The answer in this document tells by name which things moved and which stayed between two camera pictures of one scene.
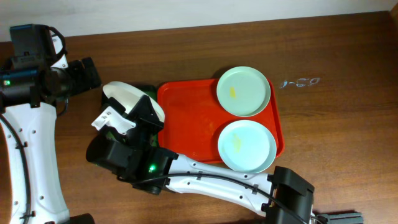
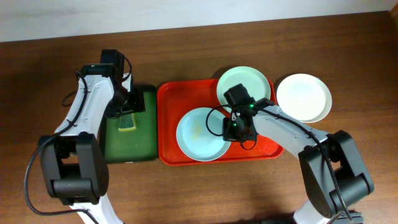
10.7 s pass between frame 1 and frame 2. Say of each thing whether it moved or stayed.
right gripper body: moved
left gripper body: moved
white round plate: moved
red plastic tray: stayed
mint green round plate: stayed
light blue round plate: moved
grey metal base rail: stayed
